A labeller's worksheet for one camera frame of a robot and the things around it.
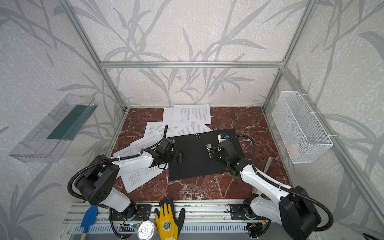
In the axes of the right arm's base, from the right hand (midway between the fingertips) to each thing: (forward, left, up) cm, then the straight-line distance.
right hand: (212, 145), depth 85 cm
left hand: (-1, +20, -9) cm, 22 cm away
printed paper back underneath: (+33, +32, -12) cm, 48 cm away
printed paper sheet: (+23, +14, -12) cm, 29 cm away
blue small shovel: (-34, +61, -11) cm, 71 cm away
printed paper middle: (+13, +31, -3) cm, 34 cm away
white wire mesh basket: (-11, -36, +23) cm, 45 cm away
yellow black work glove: (-38, +22, -8) cm, 44 cm away
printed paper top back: (+35, +21, -11) cm, 42 cm away
